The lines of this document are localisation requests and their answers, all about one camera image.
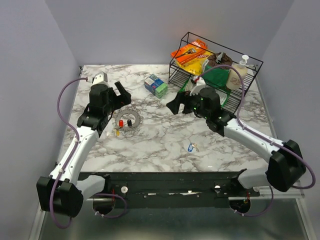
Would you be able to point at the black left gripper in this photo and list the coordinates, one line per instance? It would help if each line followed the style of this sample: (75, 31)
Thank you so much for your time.
(123, 99)

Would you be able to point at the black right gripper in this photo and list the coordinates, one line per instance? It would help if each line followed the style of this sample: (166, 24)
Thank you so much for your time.
(181, 97)

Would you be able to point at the metal disc with keyrings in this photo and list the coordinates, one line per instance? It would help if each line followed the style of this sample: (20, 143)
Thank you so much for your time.
(128, 114)

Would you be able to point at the blue tag key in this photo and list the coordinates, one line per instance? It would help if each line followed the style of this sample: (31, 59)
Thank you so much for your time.
(193, 146)

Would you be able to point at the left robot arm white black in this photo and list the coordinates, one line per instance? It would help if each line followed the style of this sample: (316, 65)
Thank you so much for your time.
(62, 192)

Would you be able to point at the blue green box stack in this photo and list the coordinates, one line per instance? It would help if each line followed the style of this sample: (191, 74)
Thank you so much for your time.
(156, 86)

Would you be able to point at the red key tag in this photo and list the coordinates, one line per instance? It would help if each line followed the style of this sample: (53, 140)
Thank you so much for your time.
(121, 123)

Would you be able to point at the black key tag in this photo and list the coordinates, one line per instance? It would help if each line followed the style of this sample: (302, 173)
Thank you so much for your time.
(129, 123)

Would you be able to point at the yellow snack bag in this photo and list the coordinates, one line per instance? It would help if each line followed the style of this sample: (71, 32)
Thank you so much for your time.
(194, 66)

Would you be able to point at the green white snack pouch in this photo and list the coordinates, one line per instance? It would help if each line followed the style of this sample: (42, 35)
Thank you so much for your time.
(222, 95)

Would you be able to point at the green brown paper bag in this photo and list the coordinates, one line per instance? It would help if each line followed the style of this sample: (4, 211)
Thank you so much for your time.
(219, 75)

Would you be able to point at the orange razor package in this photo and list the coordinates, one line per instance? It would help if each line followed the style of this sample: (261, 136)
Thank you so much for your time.
(189, 52)

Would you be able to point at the cream pump soap bottle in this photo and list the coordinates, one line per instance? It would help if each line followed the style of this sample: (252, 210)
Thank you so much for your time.
(234, 81)

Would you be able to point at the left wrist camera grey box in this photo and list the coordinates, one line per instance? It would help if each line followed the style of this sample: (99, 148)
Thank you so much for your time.
(100, 78)

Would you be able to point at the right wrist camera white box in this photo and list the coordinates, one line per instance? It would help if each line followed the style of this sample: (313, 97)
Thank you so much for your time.
(198, 83)

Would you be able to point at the black wire rack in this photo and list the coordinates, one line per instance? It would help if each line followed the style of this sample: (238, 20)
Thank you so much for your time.
(179, 76)

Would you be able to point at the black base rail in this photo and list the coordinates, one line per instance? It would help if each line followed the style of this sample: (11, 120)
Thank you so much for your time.
(157, 190)

